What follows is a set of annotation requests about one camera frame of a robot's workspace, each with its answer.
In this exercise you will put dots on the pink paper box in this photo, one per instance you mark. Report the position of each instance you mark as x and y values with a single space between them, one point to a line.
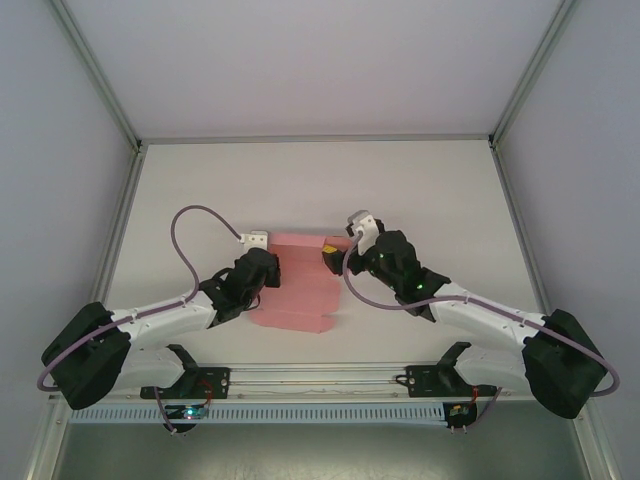
300 290

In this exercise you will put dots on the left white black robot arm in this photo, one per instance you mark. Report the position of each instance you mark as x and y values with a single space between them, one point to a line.
165 317

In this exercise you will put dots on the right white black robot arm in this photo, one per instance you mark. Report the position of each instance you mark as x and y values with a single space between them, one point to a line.
480 317

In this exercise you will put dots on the circuit board with green light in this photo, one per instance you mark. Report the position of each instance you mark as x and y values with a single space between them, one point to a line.
189 413

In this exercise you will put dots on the small green circuit board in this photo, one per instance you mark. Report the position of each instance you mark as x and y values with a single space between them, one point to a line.
458 411

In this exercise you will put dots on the black round mounting disc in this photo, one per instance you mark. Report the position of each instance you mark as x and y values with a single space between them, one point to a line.
462 424
182 428

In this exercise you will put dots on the grey metal panel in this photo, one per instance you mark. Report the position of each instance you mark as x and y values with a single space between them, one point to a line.
320 455

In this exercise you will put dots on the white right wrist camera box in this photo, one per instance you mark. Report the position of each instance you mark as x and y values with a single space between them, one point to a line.
362 226

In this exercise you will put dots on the aluminium frame crossbar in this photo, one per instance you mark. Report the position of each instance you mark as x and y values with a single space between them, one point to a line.
315 138

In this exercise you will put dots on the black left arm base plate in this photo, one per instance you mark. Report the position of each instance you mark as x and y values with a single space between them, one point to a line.
217 382

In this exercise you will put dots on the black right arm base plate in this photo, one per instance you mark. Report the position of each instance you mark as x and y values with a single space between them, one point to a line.
422 382

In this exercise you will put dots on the aluminium mounting rail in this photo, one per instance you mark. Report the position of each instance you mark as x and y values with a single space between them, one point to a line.
320 382

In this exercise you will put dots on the aluminium frame post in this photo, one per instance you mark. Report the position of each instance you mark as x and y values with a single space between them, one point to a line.
95 70
537 65

